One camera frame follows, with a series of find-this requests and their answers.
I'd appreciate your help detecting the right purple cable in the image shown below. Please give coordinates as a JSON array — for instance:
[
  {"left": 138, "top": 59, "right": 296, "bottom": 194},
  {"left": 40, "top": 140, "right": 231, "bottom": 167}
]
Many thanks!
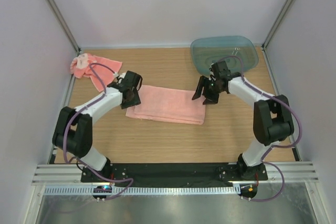
[{"left": 209, "top": 56, "right": 303, "bottom": 203}]

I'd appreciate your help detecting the light pink towel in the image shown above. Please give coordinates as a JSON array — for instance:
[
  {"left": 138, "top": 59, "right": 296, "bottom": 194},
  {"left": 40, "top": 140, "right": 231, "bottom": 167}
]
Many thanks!
[{"left": 125, "top": 85, "right": 206, "bottom": 125}]

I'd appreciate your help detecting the aluminium frame post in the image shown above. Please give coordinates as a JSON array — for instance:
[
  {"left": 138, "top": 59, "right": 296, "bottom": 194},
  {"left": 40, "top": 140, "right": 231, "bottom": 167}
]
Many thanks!
[
  {"left": 46, "top": 0, "right": 81, "bottom": 54},
  {"left": 261, "top": 0, "right": 295, "bottom": 51}
]

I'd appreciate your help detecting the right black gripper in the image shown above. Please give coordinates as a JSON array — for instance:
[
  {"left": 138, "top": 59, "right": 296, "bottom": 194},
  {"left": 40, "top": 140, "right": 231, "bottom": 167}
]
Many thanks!
[{"left": 193, "top": 75, "right": 224, "bottom": 105}]

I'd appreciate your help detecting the blue translucent plastic tub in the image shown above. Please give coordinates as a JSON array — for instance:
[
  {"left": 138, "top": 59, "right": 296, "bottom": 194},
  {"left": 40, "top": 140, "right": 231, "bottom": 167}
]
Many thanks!
[{"left": 190, "top": 36, "right": 259, "bottom": 76}]

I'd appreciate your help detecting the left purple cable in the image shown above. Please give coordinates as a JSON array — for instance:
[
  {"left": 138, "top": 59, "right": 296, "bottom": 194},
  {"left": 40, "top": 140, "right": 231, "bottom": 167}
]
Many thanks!
[{"left": 62, "top": 62, "right": 134, "bottom": 201}]

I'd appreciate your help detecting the white slotted cable duct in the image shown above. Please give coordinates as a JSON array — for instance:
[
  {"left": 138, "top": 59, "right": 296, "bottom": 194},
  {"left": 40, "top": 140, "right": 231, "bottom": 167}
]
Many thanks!
[{"left": 44, "top": 185, "right": 240, "bottom": 196}]

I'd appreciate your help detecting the coral pink printed towel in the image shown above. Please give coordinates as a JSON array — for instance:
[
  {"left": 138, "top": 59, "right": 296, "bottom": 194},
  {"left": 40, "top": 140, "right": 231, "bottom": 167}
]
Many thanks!
[{"left": 70, "top": 53, "right": 122, "bottom": 92}]

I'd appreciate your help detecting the aluminium front rail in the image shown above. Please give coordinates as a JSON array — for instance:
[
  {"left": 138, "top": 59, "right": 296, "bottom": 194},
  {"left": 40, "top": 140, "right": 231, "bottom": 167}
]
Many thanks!
[{"left": 31, "top": 162, "right": 319, "bottom": 185}]

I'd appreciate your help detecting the right aluminium frame post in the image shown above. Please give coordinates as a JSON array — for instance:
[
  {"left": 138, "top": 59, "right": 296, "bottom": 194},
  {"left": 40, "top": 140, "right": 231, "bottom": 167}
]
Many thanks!
[{"left": 261, "top": 0, "right": 295, "bottom": 51}]

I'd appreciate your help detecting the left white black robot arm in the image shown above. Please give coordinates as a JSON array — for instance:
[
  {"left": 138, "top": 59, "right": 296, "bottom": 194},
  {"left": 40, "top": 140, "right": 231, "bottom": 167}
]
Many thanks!
[{"left": 52, "top": 71, "right": 143, "bottom": 182}]

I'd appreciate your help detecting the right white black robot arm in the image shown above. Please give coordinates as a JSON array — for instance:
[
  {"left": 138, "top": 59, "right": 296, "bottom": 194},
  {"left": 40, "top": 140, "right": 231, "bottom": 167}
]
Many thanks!
[{"left": 192, "top": 61, "right": 294, "bottom": 180}]

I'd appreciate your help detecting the left aluminium frame post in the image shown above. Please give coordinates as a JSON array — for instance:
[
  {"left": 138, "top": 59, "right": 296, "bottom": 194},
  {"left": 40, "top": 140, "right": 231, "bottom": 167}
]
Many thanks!
[{"left": 46, "top": 0, "right": 81, "bottom": 54}]

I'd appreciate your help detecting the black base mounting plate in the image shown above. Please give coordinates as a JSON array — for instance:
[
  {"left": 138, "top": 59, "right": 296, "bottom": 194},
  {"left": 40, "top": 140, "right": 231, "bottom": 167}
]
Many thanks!
[{"left": 80, "top": 162, "right": 269, "bottom": 188}]

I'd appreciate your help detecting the purple cable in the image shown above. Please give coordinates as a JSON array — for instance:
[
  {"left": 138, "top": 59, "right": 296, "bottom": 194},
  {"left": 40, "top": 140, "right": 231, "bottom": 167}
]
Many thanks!
[
  {"left": 209, "top": 56, "right": 303, "bottom": 203},
  {"left": 62, "top": 62, "right": 134, "bottom": 201}
]

